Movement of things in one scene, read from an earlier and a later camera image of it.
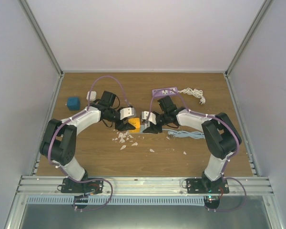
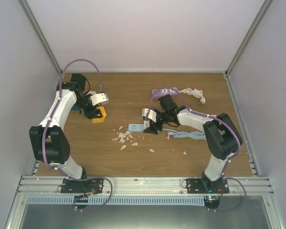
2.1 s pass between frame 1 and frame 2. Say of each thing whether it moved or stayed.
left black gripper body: moved
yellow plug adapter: moved
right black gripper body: stayed
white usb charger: stayed
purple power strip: stayed
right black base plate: stayed
